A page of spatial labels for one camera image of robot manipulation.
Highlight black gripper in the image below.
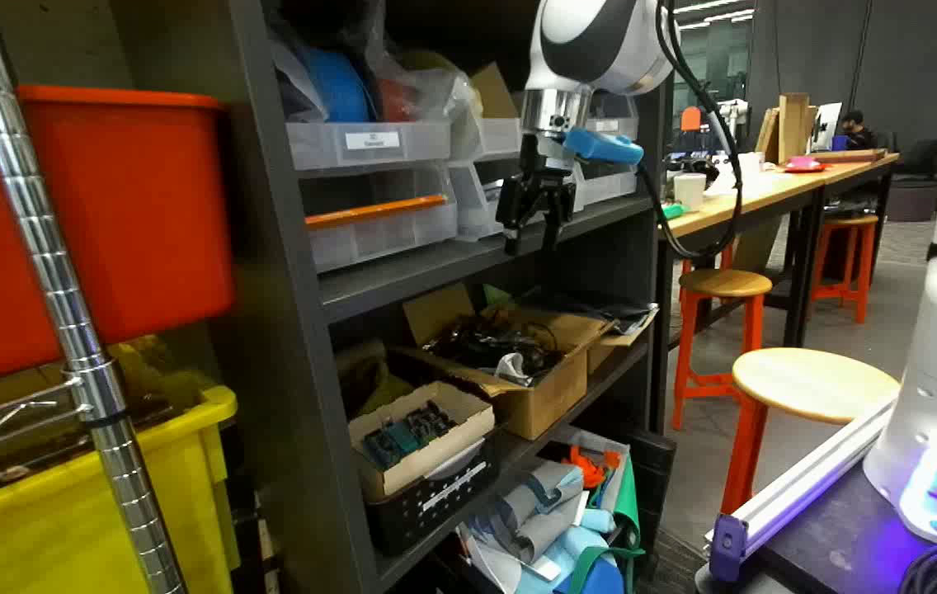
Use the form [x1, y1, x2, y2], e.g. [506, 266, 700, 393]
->
[494, 132, 580, 262]

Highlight wooden stool orange legs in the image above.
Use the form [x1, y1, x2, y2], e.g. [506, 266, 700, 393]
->
[666, 266, 774, 437]
[813, 210, 885, 330]
[717, 342, 903, 518]

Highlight orange fabric item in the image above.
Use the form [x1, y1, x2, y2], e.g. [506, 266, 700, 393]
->
[569, 442, 626, 495]

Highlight flat cardboard tray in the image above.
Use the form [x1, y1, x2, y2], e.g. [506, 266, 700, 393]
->
[584, 301, 663, 377]

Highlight shiny silver part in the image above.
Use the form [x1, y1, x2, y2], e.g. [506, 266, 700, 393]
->
[493, 347, 539, 389]

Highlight brown cardboard piece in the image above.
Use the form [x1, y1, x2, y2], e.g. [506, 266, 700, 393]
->
[469, 61, 526, 121]

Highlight orange rod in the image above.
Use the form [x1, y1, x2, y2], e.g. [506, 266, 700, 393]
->
[301, 190, 453, 234]

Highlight white mug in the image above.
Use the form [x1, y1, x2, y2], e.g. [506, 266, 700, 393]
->
[670, 171, 708, 210]

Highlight open cardboard box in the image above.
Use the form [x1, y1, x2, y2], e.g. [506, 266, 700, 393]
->
[387, 279, 616, 442]

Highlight yellowish plastic bag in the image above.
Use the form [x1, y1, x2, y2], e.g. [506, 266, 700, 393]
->
[363, 44, 488, 160]

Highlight brown paper wrap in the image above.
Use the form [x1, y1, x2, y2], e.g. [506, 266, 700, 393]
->
[332, 339, 419, 421]

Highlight clear bin white label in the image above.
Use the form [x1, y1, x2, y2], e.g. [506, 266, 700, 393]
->
[283, 112, 455, 178]

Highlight dark teal parts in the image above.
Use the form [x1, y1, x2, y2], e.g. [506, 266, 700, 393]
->
[363, 398, 459, 473]

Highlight wooden work table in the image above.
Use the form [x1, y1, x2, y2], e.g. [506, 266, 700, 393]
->
[646, 149, 903, 439]

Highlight blue roll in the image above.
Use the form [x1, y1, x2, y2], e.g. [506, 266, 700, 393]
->
[298, 44, 380, 124]

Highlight white cardboard box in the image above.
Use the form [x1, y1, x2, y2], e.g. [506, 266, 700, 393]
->
[347, 377, 498, 509]

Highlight wooden block stand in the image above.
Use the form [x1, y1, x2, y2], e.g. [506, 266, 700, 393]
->
[755, 92, 814, 169]

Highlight grey white fabric bag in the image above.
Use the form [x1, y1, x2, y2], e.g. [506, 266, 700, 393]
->
[455, 457, 594, 594]

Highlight dark grey shelf unit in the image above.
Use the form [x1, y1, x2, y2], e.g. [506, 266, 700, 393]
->
[0, 0, 680, 594]

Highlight black plastic crate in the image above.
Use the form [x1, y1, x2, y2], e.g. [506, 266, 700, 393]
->
[363, 439, 498, 559]

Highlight white laptop screen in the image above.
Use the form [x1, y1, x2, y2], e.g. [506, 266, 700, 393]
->
[813, 100, 844, 156]

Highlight teal blue bag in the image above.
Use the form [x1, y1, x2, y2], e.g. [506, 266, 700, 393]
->
[532, 439, 646, 594]

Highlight long wooden plank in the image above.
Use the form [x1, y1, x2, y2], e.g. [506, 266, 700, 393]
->
[813, 146, 892, 169]

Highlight seated person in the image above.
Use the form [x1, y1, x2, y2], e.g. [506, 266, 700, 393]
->
[830, 110, 880, 156]

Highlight orange plastic bin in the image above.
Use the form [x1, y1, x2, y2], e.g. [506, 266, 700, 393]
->
[0, 77, 239, 393]

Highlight chrome rack pole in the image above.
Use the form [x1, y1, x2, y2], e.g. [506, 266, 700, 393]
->
[0, 0, 193, 594]

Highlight yellow plastic bin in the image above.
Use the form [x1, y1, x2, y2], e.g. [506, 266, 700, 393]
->
[0, 383, 243, 594]

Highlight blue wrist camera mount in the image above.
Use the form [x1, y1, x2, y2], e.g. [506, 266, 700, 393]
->
[557, 124, 650, 171]

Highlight black cable bundle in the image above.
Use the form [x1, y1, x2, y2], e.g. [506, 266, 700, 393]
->
[428, 306, 563, 383]

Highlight aluminium extrusion rail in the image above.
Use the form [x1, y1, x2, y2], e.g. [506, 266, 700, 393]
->
[707, 396, 902, 585]

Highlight purple rail end bracket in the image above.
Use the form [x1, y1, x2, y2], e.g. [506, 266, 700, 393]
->
[707, 510, 755, 585]

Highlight chrome wire shelf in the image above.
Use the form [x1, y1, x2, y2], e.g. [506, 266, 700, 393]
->
[0, 374, 93, 464]

